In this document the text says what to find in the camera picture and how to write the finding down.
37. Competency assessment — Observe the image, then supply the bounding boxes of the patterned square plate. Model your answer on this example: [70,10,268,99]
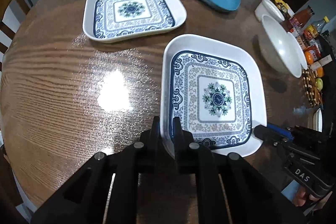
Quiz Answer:
[82,0,187,43]
[160,34,267,157]

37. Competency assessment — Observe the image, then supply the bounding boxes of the large white bowl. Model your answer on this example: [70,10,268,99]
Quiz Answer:
[258,14,302,79]

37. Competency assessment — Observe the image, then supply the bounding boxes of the white ramekin cup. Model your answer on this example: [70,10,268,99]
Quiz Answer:
[255,0,285,23]

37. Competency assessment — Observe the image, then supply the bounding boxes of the medium white bowl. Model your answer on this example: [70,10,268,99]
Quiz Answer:
[287,32,307,70]

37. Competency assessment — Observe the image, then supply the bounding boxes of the right human hand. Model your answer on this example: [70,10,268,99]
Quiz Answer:
[292,186,316,206]

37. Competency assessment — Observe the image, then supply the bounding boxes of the white plate at edge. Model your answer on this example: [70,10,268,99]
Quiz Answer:
[307,109,323,132]

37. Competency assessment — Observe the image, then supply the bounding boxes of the wooden beaded trivet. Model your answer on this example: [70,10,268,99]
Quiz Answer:
[302,68,322,107]

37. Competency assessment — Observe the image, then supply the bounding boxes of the green apple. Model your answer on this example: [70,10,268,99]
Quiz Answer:
[315,78,323,92]

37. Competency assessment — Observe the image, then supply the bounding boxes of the cream tube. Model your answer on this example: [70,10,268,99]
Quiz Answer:
[310,55,333,71]

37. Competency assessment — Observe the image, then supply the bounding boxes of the orange fruit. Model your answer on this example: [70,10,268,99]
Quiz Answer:
[304,51,314,66]
[315,67,324,78]

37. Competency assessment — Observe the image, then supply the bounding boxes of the red lid sauce jar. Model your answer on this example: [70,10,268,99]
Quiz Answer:
[305,45,321,61]

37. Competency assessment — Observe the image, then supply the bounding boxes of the orange sauce bottle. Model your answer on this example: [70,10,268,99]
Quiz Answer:
[280,6,314,31]

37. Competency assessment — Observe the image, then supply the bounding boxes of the yellow cap vinegar bottle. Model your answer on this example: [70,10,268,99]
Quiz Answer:
[303,16,329,42]

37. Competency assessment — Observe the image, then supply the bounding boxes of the yellow snack packet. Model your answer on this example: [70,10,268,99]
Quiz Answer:
[274,0,294,19]

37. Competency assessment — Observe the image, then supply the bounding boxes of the left wooden chair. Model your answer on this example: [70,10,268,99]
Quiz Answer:
[0,0,31,54]

